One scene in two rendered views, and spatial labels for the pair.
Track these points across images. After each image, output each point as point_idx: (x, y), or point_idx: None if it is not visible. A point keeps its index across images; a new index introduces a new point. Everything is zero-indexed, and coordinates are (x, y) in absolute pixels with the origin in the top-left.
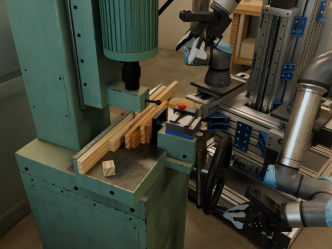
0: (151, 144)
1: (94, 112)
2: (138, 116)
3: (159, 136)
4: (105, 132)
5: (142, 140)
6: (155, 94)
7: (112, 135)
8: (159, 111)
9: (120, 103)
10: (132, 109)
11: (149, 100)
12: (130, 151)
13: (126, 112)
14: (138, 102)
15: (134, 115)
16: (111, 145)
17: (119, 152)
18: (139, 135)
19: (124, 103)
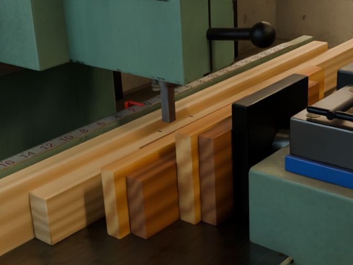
0: (228, 227)
1: (47, 110)
2: (195, 119)
3: (259, 189)
4: (27, 156)
5: (186, 208)
6: (283, 60)
7: (52, 173)
8: (270, 86)
9: (110, 51)
10: (153, 70)
11: (228, 28)
12: (118, 252)
13: (146, 102)
14: (174, 33)
15: (169, 106)
16: (41, 216)
17: (70, 251)
18: (173, 183)
19: (124, 43)
